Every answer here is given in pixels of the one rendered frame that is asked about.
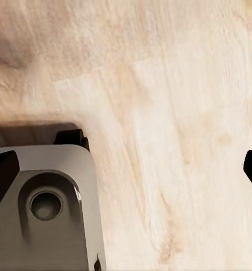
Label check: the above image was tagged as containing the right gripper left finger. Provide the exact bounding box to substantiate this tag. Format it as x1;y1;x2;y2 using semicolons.
0;150;20;202

